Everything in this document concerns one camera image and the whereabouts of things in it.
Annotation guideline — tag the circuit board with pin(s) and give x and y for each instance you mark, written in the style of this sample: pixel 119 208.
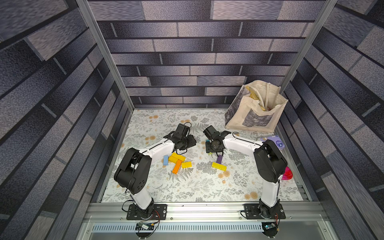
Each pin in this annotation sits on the circuit board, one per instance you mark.
pixel 270 229
pixel 142 227

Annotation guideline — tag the long yellow block left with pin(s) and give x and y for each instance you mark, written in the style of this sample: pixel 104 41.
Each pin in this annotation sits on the long yellow block left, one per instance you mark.
pixel 174 158

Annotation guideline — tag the pink plastic bowl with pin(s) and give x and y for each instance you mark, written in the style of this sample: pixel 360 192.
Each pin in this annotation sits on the pink plastic bowl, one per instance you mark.
pixel 288 174

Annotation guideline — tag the aluminium front rail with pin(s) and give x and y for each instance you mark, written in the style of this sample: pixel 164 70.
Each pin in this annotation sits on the aluminium front rail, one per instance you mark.
pixel 207 212

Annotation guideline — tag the purple tissue box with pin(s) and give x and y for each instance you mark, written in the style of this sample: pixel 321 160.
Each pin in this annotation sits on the purple tissue box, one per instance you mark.
pixel 276 139

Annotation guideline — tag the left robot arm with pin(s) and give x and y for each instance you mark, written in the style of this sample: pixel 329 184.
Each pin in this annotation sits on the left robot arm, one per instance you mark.
pixel 133 171

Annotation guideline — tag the orange block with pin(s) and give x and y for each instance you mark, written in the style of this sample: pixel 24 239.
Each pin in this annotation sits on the orange block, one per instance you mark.
pixel 177 167

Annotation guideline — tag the long yellow block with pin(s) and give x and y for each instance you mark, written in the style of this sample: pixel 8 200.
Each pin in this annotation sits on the long yellow block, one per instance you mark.
pixel 219 166
pixel 174 158

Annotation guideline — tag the right circuit board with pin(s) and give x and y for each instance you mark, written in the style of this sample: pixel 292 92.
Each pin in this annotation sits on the right circuit board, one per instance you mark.
pixel 270 229

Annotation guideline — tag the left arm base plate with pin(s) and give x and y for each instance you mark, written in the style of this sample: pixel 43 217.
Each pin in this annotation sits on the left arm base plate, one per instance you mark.
pixel 153 212

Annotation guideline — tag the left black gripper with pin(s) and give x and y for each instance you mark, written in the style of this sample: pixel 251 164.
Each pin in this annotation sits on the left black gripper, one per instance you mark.
pixel 192 141

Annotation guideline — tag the small yellow block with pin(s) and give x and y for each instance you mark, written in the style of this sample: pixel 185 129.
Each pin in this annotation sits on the small yellow block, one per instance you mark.
pixel 186 165

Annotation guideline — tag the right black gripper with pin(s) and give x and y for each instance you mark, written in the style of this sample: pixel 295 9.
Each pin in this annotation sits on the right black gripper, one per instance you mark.
pixel 214 146

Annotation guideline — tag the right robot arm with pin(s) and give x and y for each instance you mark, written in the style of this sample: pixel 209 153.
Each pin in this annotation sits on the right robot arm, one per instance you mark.
pixel 270 163

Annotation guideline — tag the light blue block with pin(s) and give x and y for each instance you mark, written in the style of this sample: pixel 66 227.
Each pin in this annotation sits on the light blue block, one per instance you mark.
pixel 165 160

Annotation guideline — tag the long yellow block right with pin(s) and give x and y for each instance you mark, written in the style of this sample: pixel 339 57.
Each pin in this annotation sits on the long yellow block right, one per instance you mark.
pixel 219 166

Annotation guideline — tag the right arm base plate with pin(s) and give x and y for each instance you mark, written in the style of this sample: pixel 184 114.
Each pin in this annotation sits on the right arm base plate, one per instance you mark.
pixel 255 212

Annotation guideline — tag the cream canvas tote bag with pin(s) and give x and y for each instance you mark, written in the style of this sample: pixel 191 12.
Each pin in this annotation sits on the cream canvas tote bag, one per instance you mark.
pixel 257 107

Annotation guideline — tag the purple block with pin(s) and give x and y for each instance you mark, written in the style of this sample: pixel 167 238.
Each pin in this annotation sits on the purple block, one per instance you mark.
pixel 219 159

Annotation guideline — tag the left circuit board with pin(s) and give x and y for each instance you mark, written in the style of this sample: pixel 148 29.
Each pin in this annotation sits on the left circuit board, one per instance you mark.
pixel 142 227

